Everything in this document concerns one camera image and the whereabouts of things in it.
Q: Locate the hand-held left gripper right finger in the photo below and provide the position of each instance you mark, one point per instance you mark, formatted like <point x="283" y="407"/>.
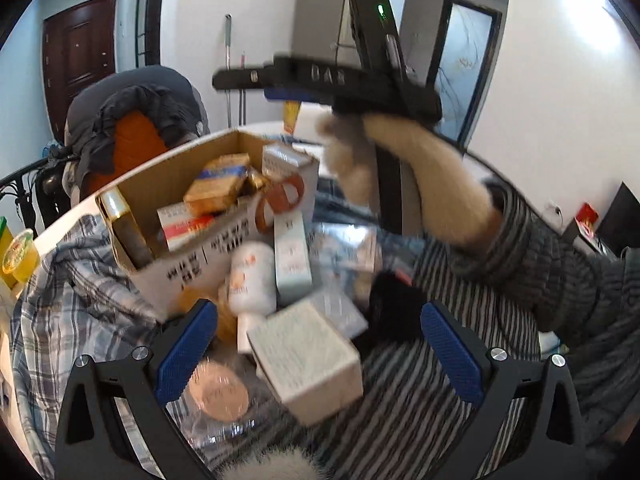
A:
<point x="450" y="355"/>

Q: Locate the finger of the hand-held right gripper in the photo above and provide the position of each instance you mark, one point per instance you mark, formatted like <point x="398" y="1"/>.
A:
<point x="285" y="94"/>
<point x="240" y="79"/>

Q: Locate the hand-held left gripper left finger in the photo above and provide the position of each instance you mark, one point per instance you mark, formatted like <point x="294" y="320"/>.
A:
<point x="185" y="355"/>

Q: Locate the cardboard box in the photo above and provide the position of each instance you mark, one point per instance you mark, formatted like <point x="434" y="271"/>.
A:
<point x="200" y="270"/>

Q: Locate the gold box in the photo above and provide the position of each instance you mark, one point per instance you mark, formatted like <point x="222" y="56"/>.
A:
<point x="125" y="225"/>

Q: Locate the person's right forearm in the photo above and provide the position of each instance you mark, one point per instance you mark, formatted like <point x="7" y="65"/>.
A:
<point x="550" y="270"/>

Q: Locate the person's right hand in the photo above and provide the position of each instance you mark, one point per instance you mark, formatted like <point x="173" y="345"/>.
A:
<point x="350" y="160"/>

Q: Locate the yellow and red packet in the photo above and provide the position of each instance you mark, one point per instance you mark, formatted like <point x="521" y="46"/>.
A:
<point x="291" y="117"/>

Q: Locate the wrapped round cake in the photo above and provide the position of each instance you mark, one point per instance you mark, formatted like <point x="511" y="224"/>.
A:
<point x="217" y="392"/>

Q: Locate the striped cloth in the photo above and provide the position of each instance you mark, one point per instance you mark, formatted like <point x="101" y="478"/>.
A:
<point x="410" y="410"/>

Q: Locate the black cloth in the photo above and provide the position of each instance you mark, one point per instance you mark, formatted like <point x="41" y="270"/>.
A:
<point x="395" y="310"/>

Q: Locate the white carton box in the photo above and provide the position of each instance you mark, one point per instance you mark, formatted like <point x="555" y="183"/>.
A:
<point x="295" y="170"/>

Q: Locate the gold foil packet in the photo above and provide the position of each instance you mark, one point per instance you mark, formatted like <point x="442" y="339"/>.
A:
<point x="256" y="179"/>

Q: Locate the chair with grey clothes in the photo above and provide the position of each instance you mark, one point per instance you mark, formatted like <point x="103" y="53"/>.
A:
<point x="150" y="100"/>

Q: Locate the grey refrigerator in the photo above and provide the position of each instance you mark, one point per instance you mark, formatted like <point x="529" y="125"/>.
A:
<point x="322" y="5"/>

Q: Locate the frosted glass door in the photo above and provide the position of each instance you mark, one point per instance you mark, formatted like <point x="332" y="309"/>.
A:
<point x="465" y="50"/>

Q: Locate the white bottle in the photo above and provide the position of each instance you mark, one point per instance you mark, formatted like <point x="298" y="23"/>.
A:
<point x="252" y="275"/>

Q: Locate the orange packet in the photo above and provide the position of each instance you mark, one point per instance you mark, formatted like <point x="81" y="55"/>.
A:
<point x="217" y="185"/>

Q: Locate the dark framed sliding door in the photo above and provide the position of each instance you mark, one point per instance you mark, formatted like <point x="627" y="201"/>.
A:
<point x="152" y="10"/>

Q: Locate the flat bluish box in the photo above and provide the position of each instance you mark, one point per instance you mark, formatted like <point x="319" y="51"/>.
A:
<point x="345" y="310"/>

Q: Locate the white and grey box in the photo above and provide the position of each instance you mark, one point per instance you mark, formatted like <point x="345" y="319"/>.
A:
<point x="305" y="365"/>

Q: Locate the plaid shirt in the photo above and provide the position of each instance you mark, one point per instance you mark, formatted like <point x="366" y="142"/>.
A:
<point x="65" y="300"/>

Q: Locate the pale tall box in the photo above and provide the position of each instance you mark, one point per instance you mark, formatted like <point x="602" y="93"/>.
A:
<point x="292" y="260"/>

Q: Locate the white fluffy cuff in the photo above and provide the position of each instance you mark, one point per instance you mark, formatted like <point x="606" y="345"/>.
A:
<point x="280" y="465"/>

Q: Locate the pale blue packet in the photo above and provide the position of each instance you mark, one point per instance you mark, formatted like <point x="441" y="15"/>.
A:
<point x="345" y="250"/>

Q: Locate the brown wooden door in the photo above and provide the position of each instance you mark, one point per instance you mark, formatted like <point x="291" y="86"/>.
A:
<point x="80" y="60"/>

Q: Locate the yellow plastic cup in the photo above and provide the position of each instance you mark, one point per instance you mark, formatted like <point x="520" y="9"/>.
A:
<point x="21" y="257"/>

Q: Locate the red desk item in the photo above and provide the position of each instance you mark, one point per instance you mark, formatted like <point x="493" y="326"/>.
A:
<point x="587" y="214"/>

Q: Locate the green and yellow container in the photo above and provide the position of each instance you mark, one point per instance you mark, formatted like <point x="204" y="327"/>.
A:
<point x="6" y="245"/>

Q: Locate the black monitor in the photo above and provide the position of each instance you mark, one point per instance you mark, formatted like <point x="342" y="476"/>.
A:
<point x="625" y="220"/>

